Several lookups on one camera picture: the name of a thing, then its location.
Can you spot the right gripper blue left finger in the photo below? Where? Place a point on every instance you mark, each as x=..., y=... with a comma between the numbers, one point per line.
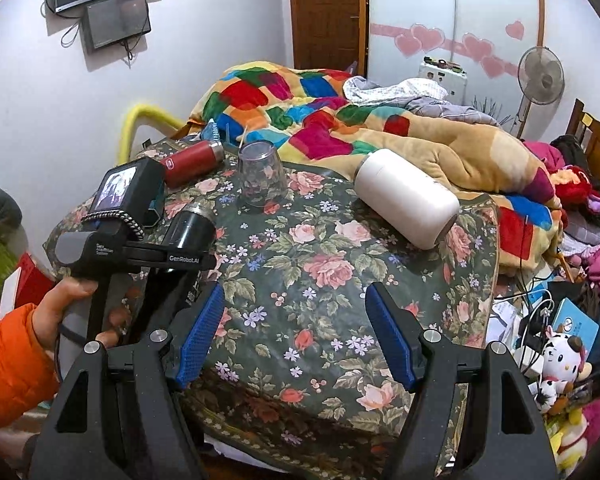
x=193, y=331

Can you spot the small wall monitor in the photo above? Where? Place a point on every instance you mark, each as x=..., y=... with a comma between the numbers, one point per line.
x=108, y=22

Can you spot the clear glass cup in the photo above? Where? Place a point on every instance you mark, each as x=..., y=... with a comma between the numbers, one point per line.
x=261, y=173

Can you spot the brown wooden door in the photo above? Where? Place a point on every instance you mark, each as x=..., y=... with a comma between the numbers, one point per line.
x=330, y=34

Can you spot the colourful patchwork blanket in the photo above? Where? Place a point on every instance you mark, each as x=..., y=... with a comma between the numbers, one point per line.
x=306, y=115

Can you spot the white grey bedsheet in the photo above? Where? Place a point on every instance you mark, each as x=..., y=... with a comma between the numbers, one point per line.
x=420, y=96

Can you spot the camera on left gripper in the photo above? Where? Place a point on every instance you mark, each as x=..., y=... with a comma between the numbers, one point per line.
x=122, y=198

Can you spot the standing electric fan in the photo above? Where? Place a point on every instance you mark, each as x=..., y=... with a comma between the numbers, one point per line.
x=541, y=79

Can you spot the frosted wardrobe sliding door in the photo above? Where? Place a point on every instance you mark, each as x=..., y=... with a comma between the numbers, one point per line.
x=486, y=38

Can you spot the white plush toy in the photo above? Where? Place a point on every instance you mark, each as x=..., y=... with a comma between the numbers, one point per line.
x=564, y=361

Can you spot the white cylindrical bottle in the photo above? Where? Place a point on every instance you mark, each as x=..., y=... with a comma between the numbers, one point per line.
x=417, y=206

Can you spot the yellow plush toy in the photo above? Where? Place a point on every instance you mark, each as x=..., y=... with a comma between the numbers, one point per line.
x=568, y=441

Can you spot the light blue book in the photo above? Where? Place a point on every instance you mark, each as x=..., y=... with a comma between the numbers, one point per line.
x=572, y=321

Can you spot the black thermos tumbler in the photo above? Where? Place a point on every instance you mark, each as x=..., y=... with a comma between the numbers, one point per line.
x=192, y=229

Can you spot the dark green faceted cup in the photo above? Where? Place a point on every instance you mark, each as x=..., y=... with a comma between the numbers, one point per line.
x=155, y=210

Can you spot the yellow foam padded rail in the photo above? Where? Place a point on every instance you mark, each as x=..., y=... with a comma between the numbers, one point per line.
x=145, y=115

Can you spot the red thermos bottle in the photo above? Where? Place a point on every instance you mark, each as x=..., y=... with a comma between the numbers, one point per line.
x=191, y=163

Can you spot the person left hand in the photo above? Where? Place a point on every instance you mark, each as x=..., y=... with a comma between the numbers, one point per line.
x=47, y=316

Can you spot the red gift box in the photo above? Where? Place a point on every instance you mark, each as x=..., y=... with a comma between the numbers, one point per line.
x=28, y=284

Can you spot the floral green table cloth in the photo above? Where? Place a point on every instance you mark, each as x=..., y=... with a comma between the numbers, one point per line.
x=295, y=376

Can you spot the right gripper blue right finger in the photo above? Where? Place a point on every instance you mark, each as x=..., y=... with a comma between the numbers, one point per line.
x=396, y=331

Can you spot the orange jacket sleeve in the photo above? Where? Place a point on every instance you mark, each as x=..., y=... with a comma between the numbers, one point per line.
x=27, y=373

